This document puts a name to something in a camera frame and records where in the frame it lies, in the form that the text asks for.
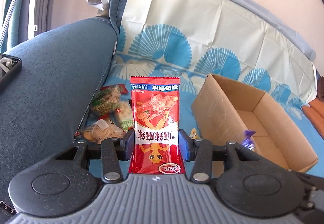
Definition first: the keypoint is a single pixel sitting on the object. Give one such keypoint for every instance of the cardboard box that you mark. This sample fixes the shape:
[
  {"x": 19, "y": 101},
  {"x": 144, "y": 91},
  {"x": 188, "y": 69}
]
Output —
[{"x": 224, "y": 109}]

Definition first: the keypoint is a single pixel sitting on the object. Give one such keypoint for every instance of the clear biscuit packet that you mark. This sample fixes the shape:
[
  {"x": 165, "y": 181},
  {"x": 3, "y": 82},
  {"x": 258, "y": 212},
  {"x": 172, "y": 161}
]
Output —
[{"x": 102, "y": 130}]

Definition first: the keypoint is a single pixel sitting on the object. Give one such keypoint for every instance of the purple candy wrapper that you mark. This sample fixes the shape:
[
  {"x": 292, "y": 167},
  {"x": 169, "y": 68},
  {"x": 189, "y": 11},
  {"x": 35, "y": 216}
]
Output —
[{"x": 248, "y": 141}]

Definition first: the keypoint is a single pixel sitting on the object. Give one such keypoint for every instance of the small red snack packet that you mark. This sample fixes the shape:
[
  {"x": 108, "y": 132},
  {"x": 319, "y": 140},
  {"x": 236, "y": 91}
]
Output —
[{"x": 121, "y": 87}]

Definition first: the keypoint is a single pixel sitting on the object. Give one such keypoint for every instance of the blue white patterned cover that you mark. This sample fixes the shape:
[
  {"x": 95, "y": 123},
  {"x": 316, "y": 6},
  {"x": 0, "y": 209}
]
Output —
[{"x": 191, "y": 39}]

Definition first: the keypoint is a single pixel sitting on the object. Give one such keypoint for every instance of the orange cushion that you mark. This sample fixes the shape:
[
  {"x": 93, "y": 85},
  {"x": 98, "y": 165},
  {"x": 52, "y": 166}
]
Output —
[{"x": 315, "y": 113}]

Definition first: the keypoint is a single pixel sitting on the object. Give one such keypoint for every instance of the red spicy snack packet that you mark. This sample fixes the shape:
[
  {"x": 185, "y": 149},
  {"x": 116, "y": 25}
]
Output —
[{"x": 156, "y": 114}]

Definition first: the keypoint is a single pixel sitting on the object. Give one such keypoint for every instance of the green round nut cracker pack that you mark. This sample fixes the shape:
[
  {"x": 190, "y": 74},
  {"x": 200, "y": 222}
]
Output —
[{"x": 105, "y": 102}]

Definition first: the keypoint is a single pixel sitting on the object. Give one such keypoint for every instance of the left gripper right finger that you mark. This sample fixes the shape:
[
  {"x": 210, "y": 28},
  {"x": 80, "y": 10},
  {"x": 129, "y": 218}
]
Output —
[{"x": 199, "y": 152}]

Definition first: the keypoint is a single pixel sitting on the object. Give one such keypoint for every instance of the green white rice cracker pack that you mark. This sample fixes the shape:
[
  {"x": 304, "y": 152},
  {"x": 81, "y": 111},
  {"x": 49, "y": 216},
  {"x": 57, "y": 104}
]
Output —
[{"x": 124, "y": 115}]

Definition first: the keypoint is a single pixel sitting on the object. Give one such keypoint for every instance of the black device on armrest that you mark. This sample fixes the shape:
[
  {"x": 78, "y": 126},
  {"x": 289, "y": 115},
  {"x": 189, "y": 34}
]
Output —
[{"x": 10, "y": 68}]

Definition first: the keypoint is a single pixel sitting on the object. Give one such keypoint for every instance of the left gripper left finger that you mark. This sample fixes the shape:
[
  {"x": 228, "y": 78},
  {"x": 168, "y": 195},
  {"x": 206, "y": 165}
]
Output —
[{"x": 112, "y": 151}]

